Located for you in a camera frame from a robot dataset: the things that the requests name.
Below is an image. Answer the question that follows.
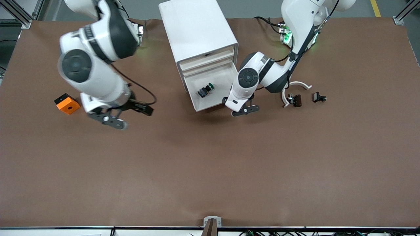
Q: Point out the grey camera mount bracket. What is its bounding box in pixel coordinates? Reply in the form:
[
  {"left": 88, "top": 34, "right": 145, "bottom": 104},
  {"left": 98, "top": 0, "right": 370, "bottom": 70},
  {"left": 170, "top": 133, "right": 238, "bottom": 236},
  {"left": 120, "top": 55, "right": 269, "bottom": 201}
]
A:
[{"left": 203, "top": 216, "right": 222, "bottom": 236}]

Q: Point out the black base cable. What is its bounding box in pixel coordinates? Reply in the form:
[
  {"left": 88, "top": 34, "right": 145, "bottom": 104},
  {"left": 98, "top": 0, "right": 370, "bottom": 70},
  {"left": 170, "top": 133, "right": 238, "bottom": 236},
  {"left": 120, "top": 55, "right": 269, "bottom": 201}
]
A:
[{"left": 253, "top": 16, "right": 284, "bottom": 35}]

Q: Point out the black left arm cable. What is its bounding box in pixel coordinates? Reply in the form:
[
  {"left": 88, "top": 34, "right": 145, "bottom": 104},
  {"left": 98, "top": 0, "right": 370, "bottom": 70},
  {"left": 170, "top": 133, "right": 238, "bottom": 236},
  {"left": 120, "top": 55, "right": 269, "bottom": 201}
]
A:
[{"left": 259, "top": 0, "right": 340, "bottom": 90}]

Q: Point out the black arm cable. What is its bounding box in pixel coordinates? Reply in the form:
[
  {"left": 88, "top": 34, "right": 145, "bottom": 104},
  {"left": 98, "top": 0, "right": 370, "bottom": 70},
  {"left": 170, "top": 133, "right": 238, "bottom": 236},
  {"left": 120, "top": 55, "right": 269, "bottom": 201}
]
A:
[
  {"left": 111, "top": 64, "right": 157, "bottom": 106},
  {"left": 259, "top": 0, "right": 340, "bottom": 90}
]

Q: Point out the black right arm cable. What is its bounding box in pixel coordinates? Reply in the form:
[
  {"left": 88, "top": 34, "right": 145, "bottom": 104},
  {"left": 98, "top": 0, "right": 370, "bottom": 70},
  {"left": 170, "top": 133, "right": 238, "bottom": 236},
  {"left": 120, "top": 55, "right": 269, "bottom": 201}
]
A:
[{"left": 111, "top": 64, "right": 157, "bottom": 106}]

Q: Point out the white curved plastic part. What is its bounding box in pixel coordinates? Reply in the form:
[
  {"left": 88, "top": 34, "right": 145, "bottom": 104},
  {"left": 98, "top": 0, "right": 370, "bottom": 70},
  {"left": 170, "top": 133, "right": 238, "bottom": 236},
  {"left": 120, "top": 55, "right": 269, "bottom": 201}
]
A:
[{"left": 282, "top": 81, "right": 312, "bottom": 108}]

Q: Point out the orange black box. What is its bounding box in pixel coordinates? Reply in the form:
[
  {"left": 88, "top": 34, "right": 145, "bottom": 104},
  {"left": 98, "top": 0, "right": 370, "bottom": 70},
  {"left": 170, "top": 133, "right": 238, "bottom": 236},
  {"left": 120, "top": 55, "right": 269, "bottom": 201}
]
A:
[{"left": 54, "top": 93, "right": 81, "bottom": 115}]

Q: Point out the aluminium frame profile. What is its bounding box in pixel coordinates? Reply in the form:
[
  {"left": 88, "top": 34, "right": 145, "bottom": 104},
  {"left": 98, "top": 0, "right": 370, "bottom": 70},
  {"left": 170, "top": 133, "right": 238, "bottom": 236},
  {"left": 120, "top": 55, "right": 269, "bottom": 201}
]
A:
[
  {"left": 392, "top": 0, "right": 420, "bottom": 26},
  {"left": 0, "top": 0, "right": 45, "bottom": 29}
]

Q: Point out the green push button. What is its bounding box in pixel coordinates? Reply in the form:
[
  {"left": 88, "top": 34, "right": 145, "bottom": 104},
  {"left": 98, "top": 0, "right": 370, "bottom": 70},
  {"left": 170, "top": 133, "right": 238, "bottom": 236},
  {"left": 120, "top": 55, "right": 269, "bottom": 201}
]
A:
[{"left": 198, "top": 83, "right": 214, "bottom": 98}]

